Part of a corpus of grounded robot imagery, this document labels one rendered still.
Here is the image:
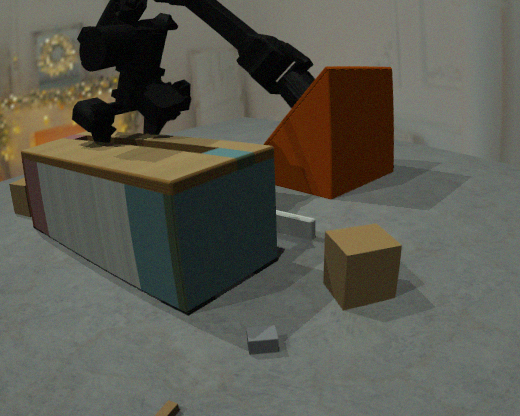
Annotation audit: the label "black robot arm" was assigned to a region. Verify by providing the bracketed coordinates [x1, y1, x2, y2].
[77, 0, 315, 126]

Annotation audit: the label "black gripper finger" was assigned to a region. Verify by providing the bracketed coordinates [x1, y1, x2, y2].
[143, 117, 166, 135]
[91, 126, 117, 143]

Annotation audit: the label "thin tan stick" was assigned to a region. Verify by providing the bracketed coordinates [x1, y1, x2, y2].
[154, 400, 180, 416]

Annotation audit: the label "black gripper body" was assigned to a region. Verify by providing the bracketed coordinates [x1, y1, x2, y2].
[72, 62, 165, 133]

